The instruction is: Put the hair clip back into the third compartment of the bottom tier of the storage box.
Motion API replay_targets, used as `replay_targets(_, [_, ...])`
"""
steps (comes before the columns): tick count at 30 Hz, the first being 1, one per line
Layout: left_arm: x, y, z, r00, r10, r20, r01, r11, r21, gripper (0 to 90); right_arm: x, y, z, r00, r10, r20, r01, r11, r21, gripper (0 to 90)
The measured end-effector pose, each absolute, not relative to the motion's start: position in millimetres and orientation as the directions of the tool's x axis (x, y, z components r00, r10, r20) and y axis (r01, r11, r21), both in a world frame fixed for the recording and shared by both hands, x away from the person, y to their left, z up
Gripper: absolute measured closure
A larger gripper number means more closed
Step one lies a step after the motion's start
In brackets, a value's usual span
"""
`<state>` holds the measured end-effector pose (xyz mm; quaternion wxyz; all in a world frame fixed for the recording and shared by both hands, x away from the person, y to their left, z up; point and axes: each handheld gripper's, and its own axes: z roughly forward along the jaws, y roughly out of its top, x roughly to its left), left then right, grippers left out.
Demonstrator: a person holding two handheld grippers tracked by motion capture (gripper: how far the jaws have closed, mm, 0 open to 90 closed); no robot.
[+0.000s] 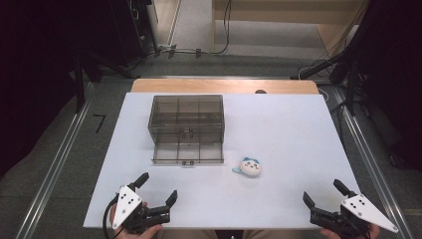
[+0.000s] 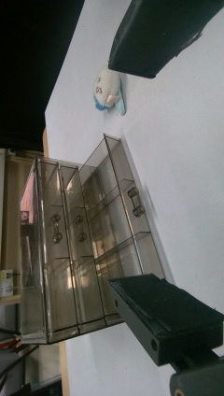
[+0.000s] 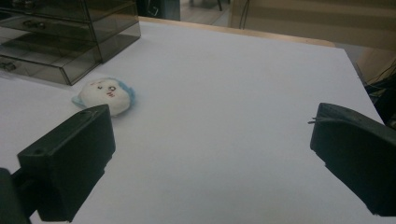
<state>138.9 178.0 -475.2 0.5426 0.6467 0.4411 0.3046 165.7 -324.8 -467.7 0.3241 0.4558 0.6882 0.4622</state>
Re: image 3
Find dark cabinet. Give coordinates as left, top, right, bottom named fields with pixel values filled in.
left=135, top=0, right=181, bottom=22

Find black cables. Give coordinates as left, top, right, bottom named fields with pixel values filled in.
left=354, top=57, right=396, bottom=127

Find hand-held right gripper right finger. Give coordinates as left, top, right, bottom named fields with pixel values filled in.
left=307, top=102, right=396, bottom=217

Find smoky transparent drawer organizer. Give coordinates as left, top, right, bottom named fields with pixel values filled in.
left=0, top=0, right=142, bottom=87

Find white and blue plush toy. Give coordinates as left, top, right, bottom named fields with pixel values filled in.
left=71, top=77, right=136, bottom=118

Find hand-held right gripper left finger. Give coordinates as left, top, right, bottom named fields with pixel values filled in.
left=17, top=104, right=117, bottom=223

